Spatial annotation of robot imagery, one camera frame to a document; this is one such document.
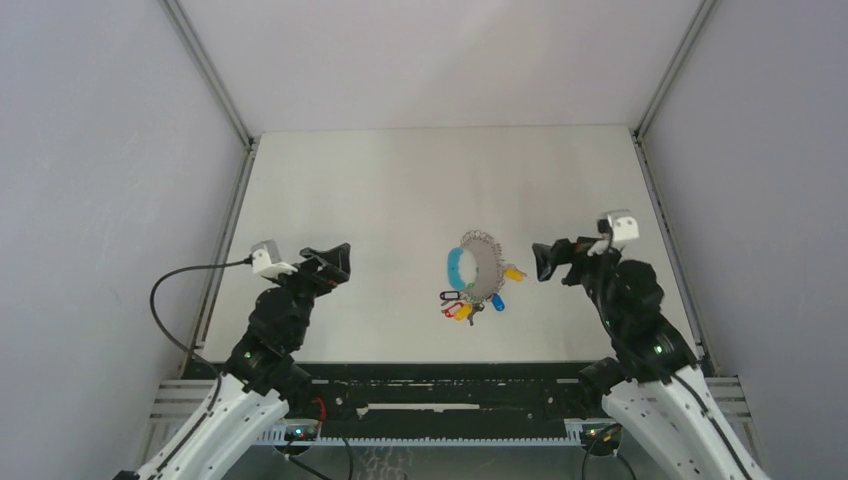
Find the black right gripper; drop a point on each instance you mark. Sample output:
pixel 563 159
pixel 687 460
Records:
pixel 561 251

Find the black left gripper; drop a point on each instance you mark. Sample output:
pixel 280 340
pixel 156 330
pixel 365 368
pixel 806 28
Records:
pixel 334 268

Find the round key organizer with rings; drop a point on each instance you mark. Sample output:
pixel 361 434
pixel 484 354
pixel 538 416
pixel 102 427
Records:
pixel 475 268

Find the yellow tagged key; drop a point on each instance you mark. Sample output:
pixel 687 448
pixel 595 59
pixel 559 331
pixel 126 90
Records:
pixel 463 312
pixel 514 274

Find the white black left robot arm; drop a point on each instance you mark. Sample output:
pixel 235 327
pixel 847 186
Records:
pixel 261 388

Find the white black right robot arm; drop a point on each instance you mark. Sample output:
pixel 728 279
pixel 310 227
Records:
pixel 652 386

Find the dark blue key tag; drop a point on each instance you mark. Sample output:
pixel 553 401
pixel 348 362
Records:
pixel 497 303

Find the red tagged key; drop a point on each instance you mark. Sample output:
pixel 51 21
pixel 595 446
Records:
pixel 451 310

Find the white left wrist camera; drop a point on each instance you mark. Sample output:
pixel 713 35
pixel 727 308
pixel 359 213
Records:
pixel 267 262

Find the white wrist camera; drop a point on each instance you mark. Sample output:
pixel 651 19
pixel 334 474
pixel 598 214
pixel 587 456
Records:
pixel 617 229
pixel 267 262

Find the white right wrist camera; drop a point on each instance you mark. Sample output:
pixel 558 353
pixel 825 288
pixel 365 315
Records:
pixel 617 229

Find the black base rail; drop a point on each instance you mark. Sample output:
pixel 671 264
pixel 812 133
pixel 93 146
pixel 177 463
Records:
pixel 433 398

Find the white slotted cable duct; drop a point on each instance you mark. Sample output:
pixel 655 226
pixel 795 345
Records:
pixel 281 435

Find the left aluminium frame post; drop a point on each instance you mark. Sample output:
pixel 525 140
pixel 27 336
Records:
pixel 177 15

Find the aluminium frame post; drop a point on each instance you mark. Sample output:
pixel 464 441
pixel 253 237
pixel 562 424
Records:
pixel 177 15
pixel 680 57

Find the right aluminium frame post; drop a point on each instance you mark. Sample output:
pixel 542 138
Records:
pixel 680 57

